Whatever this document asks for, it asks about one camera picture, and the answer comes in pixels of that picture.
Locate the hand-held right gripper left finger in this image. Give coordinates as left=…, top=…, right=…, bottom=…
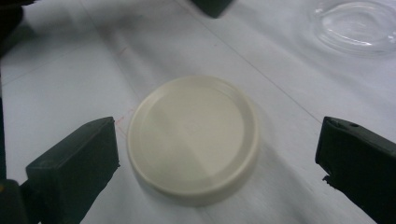
left=25, top=116, right=121, bottom=224

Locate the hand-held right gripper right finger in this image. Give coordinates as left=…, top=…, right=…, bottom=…
left=314, top=116, right=396, bottom=224

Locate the cream round jar lid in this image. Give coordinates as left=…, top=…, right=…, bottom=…
left=126, top=75, right=261, bottom=201

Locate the clear glass jar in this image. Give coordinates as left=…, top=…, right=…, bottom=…
left=310, top=0, right=396, bottom=58

